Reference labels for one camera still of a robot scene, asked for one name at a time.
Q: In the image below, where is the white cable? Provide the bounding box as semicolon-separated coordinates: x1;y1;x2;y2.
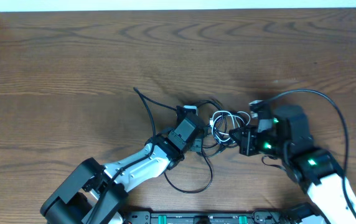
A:
209;110;252;144

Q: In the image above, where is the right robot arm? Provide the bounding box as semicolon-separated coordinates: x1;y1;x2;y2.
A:
229;105;356;223

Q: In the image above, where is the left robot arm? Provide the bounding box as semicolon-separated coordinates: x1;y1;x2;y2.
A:
40;105;206;223

